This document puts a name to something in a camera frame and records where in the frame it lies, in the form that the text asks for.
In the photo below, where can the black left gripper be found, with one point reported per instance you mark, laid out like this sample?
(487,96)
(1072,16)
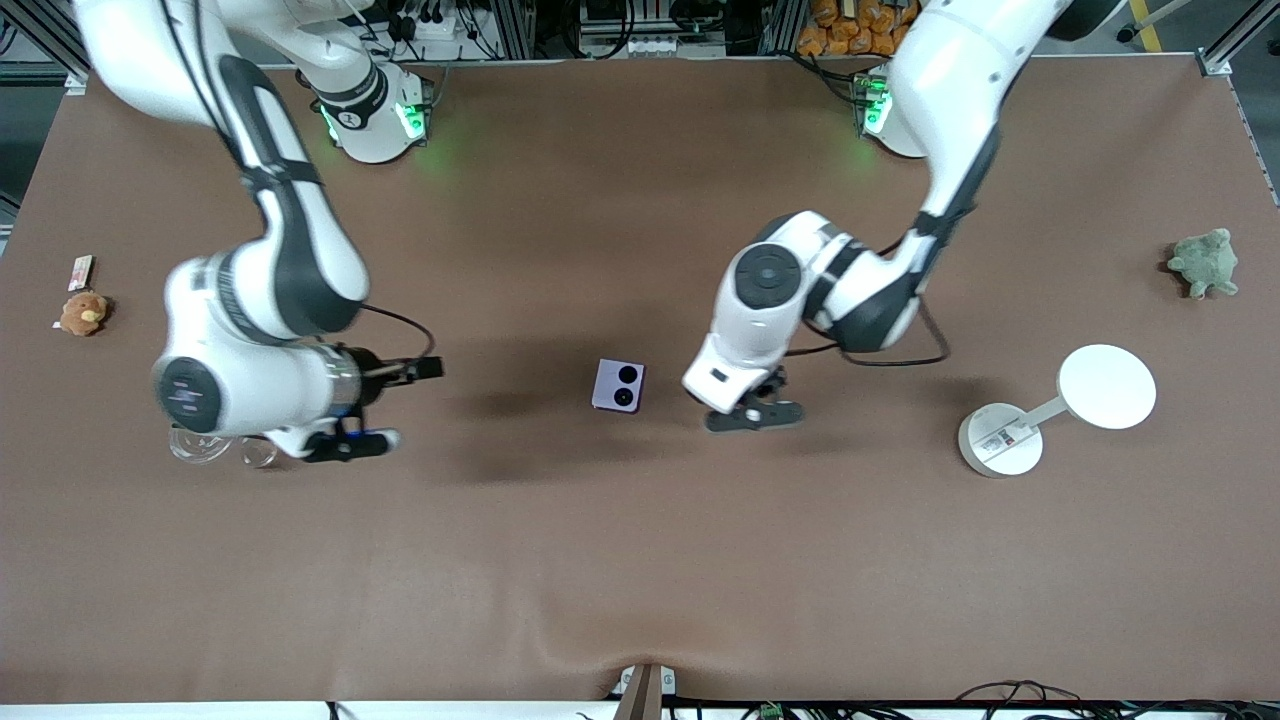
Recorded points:
(772,380)

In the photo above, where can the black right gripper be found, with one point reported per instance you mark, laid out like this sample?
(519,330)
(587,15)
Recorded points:
(384,374)

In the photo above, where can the lilac flip phone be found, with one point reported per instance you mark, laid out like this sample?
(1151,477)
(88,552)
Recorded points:
(618,385)

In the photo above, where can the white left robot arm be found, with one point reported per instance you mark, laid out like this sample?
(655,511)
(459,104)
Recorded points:
(950,80)

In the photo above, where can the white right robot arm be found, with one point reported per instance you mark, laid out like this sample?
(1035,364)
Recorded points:
(300,260)

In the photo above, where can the metal table clamp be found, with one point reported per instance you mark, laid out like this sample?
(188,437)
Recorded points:
(643,692)

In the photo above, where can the white round desk lamp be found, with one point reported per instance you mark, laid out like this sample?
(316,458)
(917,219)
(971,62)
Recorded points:
(1105,388)

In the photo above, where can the white power strip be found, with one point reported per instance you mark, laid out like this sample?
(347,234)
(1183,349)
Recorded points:
(430,25)

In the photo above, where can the brown plush toy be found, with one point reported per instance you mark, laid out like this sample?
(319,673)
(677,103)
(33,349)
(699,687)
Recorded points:
(84,313)

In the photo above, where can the small printed card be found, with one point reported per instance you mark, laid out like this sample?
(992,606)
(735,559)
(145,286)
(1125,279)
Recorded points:
(81,272)

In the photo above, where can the orange plush toy pile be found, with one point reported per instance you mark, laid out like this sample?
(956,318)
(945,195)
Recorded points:
(850,28)

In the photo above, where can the green plush turtle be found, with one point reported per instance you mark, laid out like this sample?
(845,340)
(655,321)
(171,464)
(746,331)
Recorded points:
(1205,262)

